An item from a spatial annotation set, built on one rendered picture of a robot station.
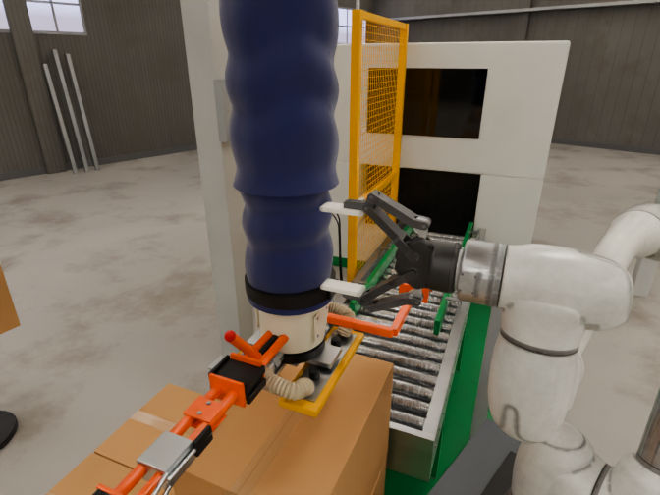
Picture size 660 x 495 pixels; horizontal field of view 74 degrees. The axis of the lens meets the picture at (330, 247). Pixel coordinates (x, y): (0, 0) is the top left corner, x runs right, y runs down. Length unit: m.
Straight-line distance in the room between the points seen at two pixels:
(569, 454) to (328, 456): 0.56
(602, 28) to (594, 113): 1.73
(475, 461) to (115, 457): 1.24
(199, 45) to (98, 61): 7.24
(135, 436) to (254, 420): 0.74
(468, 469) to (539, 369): 0.87
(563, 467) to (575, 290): 0.67
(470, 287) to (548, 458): 0.67
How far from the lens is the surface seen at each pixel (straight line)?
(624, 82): 11.79
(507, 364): 0.66
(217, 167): 2.42
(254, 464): 1.21
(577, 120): 12.01
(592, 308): 0.62
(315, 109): 0.89
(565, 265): 0.62
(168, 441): 0.87
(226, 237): 2.53
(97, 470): 1.88
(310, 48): 0.88
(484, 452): 1.55
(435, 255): 0.63
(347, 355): 1.21
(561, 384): 0.67
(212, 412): 0.90
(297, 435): 1.26
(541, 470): 1.24
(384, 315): 2.49
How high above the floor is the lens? 1.85
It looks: 23 degrees down
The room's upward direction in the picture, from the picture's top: straight up
